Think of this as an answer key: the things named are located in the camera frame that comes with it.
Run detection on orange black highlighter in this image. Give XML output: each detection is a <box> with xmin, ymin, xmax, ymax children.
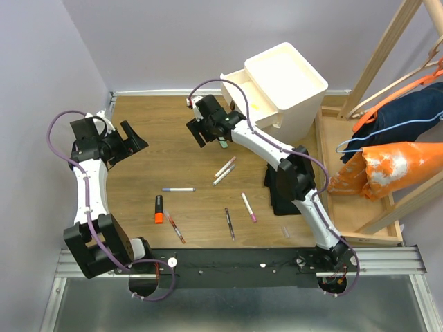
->
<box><xmin>154</xmin><ymin>195</ymin><xmax>164</xmax><ymax>224</ymax></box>

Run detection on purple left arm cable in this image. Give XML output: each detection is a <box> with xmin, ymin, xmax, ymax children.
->
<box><xmin>46</xmin><ymin>110</ymin><xmax>177</xmax><ymax>302</ymax></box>

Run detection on red pen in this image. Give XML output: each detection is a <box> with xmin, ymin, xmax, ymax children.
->
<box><xmin>163</xmin><ymin>210</ymin><xmax>186</xmax><ymax>244</ymax></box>

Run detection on beige tip marker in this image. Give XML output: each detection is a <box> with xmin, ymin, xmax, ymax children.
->
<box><xmin>214</xmin><ymin>156</ymin><xmax>237</xmax><ymax>178</ymax></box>

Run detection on pink tip marker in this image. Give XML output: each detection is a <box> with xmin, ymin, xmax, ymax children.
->
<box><xmin>241</xmin><ymin>192</ymin><xmax>257</xmax><ymax>223</ymax></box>

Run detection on white drawer cabinet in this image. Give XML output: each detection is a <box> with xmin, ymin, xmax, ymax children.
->
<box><xmin>244</xmin><ymin>42</ymin><xmax>328</xmax><ymax>145</ymax></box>

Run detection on grey tip marker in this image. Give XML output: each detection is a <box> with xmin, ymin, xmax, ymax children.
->
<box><xmin>212</xmin><ymin>164</ymin><xmax>236</xmax><ymax>186</ymax></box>

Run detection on wooden hanger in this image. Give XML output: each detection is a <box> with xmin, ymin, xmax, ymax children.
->
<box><xmin>346</xmin><ymin>37</ymin><xmax>442</xmax><ymax>120</ymax></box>

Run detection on green grey highlighter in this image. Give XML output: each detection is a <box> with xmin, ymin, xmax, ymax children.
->
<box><xmin>218</xmin><ymin>138</ymin><xmax>228</xmax><ymax>149</ymax></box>

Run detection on white top drawer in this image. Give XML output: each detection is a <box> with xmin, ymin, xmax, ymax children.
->
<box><xmin>220</xmin><ymin>69</ymin><xmax>279</xmax><ymax>129</ymax></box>

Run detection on dark purple pen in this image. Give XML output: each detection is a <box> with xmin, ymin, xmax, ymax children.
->
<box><xmin>224</xmin><ymin>207</ymin><xmax>235</xmax><ymax>241</ymax></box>

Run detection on dark blue jeans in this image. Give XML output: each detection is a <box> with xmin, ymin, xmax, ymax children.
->
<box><xmin>341</xmin><ymin>82</ymin><xmax>442</xmax><ymax>163</ymax></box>

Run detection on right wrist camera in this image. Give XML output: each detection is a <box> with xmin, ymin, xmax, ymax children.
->
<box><xmin>186</xmin><ymin>95</ymin><xmax>204</xmax><ymax>122</ymax></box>

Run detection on black mounting base bar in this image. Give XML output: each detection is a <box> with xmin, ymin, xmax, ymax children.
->
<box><xmin>128</xmin><ymin>247</ymin><xmax>358</xmax><ymax>296</ymax></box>

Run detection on black folded cloth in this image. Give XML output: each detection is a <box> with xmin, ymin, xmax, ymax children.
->
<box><xmin>264</xmin><ymin>155</ymin><xmax>316</xmax><ymax>216</ymax></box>

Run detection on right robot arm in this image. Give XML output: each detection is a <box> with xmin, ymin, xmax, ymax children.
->
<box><xmin>186</xmin><ymin>95</ymin><xmax>349</xmax><ymax>271</ymax></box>

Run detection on orange white garment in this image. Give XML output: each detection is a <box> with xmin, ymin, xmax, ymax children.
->
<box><xmin>327</xmin><ymin>142</ymin><xmax>442</xmax><ymax>201</ymax></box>

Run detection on light blue wire hanger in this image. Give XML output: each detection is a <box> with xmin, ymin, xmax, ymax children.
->
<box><xmin>334</xmin><ymin>112</ymin><xmax>443</xmax><ymax>154</ymax></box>

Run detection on orange hanger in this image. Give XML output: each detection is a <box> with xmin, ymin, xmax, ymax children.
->
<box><xmin>349</xmin><ymin>58</ymin><xmax>442</xmax><ymax>133</ymax></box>

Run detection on small clear tube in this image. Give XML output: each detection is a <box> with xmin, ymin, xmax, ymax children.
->
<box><xmin>282</xmin><ymin>227</ymin><xmax>290</xmax><ymax>239</ymax></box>

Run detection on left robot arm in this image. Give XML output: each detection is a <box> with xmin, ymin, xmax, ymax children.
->
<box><xmin>64</xmin><ymin>111</ymin><xmax>154</xmax><ymax>279</ymax></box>

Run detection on wooden clothes rack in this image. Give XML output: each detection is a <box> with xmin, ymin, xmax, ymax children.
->
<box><xmin>315</xmin><ymin>1</ymin><xmax>442</xmax><ymax>246</ymax></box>

